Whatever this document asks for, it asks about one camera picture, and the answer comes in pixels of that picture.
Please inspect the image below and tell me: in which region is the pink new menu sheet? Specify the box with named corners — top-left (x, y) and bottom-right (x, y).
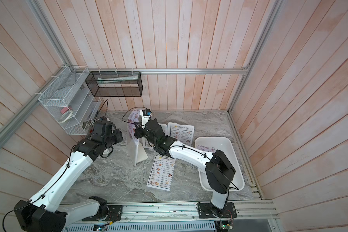
top-left (127, 109), bottom-right (141, 143)

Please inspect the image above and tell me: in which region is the old dim sum menu sheet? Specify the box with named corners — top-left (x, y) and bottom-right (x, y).
top-left (147, 155), bottom-right (176, 191)

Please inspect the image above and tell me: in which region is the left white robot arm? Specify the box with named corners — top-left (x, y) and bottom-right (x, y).
top-left (13, 119), bottom-right (123, 232)

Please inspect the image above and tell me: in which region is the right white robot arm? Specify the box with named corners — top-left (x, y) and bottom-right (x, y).
top-left (134, 119), bottom-right (236, 210)

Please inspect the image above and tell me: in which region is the pink menu sheet in tray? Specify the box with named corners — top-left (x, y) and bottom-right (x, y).
top-left (196, 145), bottom-right (216, 153)

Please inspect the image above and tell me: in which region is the red pencil cup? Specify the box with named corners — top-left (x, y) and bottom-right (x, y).
top-left (85, 119), bottom-right (96, 134)

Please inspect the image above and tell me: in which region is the white tape roll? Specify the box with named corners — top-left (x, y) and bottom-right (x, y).
top-left (59, 109), bottom-right (73, 124)

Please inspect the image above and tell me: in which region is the white plastic tray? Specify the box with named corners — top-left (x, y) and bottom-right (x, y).
top-left (195, 137), bottom-right (245, 191)

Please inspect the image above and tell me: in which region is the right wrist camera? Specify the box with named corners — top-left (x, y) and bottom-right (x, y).
top-left (141, 109), bottom-right (152, 126)

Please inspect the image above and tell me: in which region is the black mesh wall basket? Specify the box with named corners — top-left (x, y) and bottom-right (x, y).
top-left (85, 71), bottom-right (143, 97)

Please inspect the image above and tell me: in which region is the white wire wall shelf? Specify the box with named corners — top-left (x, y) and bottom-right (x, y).
top-left (38, 65), bottom-right (102, 136)

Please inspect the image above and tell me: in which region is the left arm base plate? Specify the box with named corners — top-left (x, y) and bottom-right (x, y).
top-left (82, 205), bottom-right (123, 222)

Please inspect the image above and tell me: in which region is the aluminium rail base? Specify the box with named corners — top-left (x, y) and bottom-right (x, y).
top-left (39, 199), bottom-right (280, 225)

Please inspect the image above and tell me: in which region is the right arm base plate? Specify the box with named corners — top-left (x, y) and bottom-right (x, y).
top-left (195, 202), bottom-right (237, 219)

